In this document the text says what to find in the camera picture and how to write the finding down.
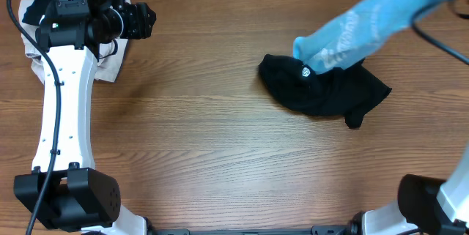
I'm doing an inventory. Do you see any light blue t-shirt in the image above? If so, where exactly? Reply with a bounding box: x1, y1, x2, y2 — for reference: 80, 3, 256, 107
292, 0, 448, 74

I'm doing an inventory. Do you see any folded black garment on stack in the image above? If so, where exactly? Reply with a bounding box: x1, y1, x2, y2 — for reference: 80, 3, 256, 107
22, 0, 56, 26

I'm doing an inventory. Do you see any black t-shirt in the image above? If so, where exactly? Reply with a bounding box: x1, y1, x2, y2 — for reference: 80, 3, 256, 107
258, 54, 392, 129

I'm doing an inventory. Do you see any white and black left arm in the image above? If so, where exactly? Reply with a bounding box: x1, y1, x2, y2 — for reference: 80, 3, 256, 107
14, 0, 156, 235

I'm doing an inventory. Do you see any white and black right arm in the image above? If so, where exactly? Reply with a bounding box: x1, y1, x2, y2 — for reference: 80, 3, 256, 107
350, 150, 468, 235

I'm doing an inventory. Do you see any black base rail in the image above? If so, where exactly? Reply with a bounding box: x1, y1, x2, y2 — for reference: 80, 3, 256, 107
147, 222, 362, 235

